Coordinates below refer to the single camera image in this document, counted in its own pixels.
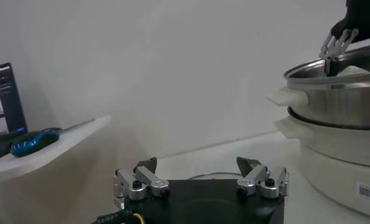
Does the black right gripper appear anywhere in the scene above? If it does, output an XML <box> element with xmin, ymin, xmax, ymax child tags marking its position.
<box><xmin>319</xmin><ymin>0</ymin><xmax>370</xmax><ymax>77</ymax></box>

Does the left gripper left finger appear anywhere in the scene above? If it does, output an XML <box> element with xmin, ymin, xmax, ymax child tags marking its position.
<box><xmin>113</xmin><ymin>156</ymin><xmax>171</xmax><ymax>211</ymax></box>

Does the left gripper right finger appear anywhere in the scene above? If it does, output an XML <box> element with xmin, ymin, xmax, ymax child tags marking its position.
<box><xmin>236</xmin><ymin>156</ymin><xmax>291</xmax><ymax>200</ymax></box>

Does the white steamed baozi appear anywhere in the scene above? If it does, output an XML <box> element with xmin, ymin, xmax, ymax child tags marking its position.
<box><xmin>337</xmin><ymin>65</ymin><xmax>370</xmax><ymax>77</ymax></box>

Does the round glass pot lid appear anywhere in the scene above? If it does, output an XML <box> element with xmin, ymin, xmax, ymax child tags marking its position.
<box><xmin>186</xmin><ymin>172</ymin><xmax>243</xmax><ymax>181</ymax></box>

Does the perforated steel steamer basket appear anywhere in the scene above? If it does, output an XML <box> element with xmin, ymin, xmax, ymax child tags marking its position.
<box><xmin>266</xmin><ymin>44</ymin><xmax>370</xmax><ymax>131</ymax></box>

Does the cream electric pot base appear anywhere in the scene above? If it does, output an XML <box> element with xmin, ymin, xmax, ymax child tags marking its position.
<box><xmin>274</xmin><ymin>115</ymin><xmax>370</xmax><ymax>219</ymax></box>

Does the small white side table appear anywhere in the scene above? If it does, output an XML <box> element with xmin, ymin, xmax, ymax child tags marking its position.
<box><xmin>0</xmin><ymin>114</ymin><xmax>113</xmax><ymax>183</ymax></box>

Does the blue computer mouse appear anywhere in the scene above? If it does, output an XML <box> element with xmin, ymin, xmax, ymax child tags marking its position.
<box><xmin>10</xmin><ymin>130</ymin><xmax>61</xmax><ymax>158</ymax></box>

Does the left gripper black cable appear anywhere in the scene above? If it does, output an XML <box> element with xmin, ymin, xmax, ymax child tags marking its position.
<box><xmin>95</xmin><ymin>211</ymin><xmax>145</xmax><ymax>224</ymax></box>

